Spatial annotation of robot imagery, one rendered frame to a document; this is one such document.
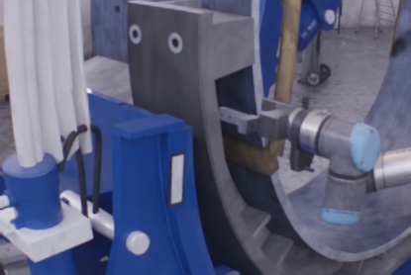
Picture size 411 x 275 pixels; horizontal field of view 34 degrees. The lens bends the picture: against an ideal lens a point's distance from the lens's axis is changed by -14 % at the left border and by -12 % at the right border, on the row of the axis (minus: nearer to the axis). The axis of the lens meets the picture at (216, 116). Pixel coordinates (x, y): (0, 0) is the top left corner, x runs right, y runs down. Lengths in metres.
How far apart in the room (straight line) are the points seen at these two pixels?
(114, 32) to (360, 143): 1.02
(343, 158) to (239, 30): 0.47
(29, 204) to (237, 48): 0.63
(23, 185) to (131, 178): 0.28
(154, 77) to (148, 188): 0.28
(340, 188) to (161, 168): 0.46
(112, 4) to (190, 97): 0.56
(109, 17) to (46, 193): 0.77
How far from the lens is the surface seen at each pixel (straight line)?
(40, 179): 1.59
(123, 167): 1.64
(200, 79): 1.69
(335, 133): 1.45
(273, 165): 1.95
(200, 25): 1.66
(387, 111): 3.62
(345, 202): 1.47
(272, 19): 4.82
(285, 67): 1.97
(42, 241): 1.62
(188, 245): 1.82
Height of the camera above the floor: 2.59
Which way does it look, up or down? 16 degrees down
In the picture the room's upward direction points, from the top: 4 degrees clockwise
